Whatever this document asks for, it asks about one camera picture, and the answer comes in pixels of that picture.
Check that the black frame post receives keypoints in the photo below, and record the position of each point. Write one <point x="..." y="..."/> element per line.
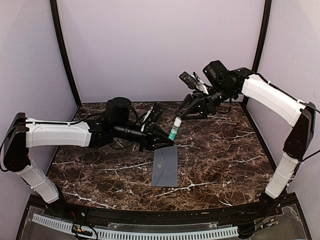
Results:
<point x="63" y="52"/>
<point x="262" y="35"/>

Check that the white slotted cable duct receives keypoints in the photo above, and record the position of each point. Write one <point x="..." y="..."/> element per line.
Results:
<point x="102" y="233"/>

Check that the right black frame post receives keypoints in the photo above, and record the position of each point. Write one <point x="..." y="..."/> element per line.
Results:
<point x="262" y="35"/>

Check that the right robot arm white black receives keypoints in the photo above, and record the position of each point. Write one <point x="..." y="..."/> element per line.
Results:
<point x="228" y="85"/>

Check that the clear acrylic front plate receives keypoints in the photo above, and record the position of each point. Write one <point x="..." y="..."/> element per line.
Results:
<point x="163" y="228"/>

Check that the left black frame post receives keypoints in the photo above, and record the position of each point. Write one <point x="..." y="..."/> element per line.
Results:
<point x="63" y="52"/>

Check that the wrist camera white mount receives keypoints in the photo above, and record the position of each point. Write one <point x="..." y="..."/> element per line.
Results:
<point x="151" y="116"/>
<point x="194" y="82"/>

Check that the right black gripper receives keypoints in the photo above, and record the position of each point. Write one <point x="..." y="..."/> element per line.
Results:
<point x="205" y="105"/>

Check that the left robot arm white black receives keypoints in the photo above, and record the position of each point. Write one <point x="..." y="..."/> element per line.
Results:
<point x="118" y="121"/>

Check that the white green glue stick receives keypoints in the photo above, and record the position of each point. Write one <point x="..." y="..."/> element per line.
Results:
<point x="174" y="130"/>

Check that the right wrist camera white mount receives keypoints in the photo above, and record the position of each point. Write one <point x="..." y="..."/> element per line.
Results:
<point x="194" y="82"/>

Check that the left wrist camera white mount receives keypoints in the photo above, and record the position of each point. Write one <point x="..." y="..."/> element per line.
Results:
<point x="151" y="116"/>

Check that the small white glue cap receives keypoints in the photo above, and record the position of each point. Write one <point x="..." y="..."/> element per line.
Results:
<point x="178" y="120"/>

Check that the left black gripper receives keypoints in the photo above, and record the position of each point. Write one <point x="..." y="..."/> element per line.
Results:
<point x="149" y="138"/>

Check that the grey blue envelope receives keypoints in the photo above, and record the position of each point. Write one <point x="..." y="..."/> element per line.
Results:
<point x="165" y="167"/>

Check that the black curved front rail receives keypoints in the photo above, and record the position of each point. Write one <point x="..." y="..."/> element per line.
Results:
<point x="241" y="214"/>

